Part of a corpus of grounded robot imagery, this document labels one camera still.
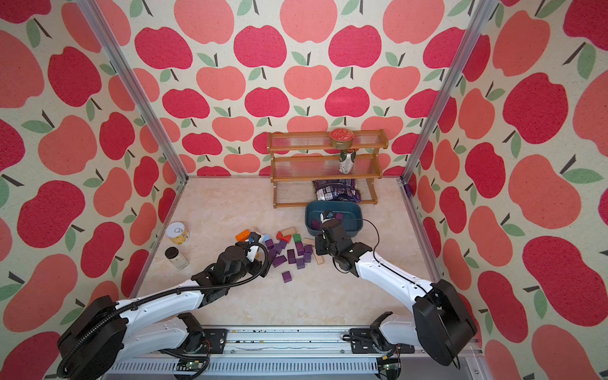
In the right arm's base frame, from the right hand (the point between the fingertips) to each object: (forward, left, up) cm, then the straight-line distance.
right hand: (322, 240), depth 86 cm
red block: (+5, +14, -10) cm, 18 cm away
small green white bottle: (+31, -8, +13) cm, 35 cm away
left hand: (-7, +20, -1) cm, 21 cm away
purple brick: (-11, +12, -8) cm, 19 cm away
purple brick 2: (-3, +12, -10) cm, 15 cm away
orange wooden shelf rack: (+48, +11, -7) cm, 49 cm away
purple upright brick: (+2, +9, -10) cm, 13 cm away
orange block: (+4, +33, -8) cm, 35 cm away
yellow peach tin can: (+1, +59, -5) cm, 59 cm away
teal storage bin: (+19, -13, -11) cm, 26 cm away
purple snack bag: (+28, -8, -2) cm, 29 cm away
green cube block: (+6, +10, -10) cm, 16 cm away
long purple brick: (-4, +17, -11) cm, 20 cm away
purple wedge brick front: (+13, +3, -9) cm, 16 cm away
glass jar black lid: (-10, +53, 0) cm, 54 cm away
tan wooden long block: (-2, +1, -10) cm, 11 cm away
